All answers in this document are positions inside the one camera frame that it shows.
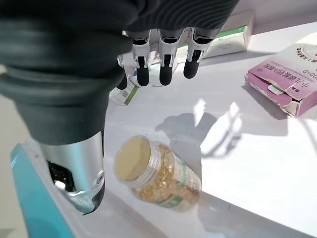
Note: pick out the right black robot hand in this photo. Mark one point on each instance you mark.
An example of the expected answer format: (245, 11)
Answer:
(62, 62)

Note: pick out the clear capsule bottle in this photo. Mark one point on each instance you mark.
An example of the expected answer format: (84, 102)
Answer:
(158, 173)

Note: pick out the small green-white medicine box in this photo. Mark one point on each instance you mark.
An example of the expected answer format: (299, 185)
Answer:
(127, 93)

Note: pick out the long green-white medicine box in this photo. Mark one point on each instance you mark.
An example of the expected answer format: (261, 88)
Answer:
(230, 37)

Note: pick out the pink medicine box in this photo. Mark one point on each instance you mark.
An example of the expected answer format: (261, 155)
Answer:
(284, 79)

